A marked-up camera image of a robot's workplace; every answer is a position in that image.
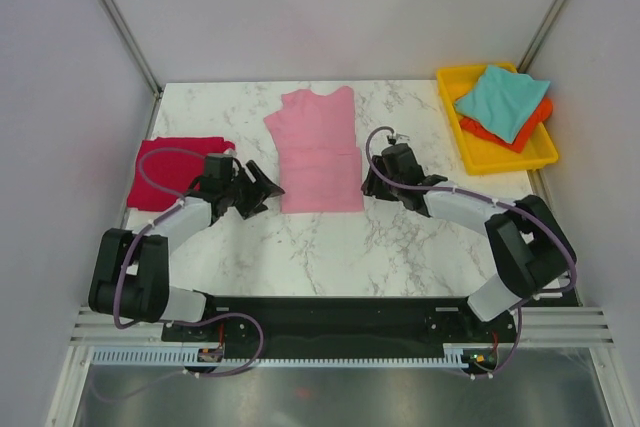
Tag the white slotted cable duct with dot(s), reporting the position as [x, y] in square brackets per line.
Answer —
[194, 357]

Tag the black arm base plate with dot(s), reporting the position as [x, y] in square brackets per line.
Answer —
[337, 326]

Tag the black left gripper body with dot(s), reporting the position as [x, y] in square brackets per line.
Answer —
[235, 189]

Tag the aluminium corner post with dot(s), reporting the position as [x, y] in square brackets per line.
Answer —
[130, 44]
[549, 20]

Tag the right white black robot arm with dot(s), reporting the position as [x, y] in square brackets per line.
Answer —
[529, 249]

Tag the pink t shirt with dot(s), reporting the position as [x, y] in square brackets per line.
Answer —
[320, 163]

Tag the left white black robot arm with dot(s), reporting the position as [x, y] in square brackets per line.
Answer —
[131, 279]

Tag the left aluminium corner post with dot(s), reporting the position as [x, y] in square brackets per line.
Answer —
[130, 44]

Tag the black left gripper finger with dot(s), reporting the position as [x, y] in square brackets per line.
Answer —
[262, 182]
[249, 207]

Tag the teal folded t shirt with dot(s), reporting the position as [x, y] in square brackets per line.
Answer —
[502, 101]

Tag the orange folded t shirt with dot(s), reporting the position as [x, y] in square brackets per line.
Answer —
[541, 114]

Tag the yellow plastic tray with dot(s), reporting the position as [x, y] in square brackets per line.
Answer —
[480, 156]

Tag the folded magenta t shirt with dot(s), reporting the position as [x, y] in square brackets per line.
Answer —
[167, 164]

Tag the aluminium frame rail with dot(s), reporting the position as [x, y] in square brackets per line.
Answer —
[543, 327]

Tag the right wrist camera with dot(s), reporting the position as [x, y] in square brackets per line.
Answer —
[397, 138]

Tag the right aluminium corner post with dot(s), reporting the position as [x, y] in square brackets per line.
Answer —
[549, 20]

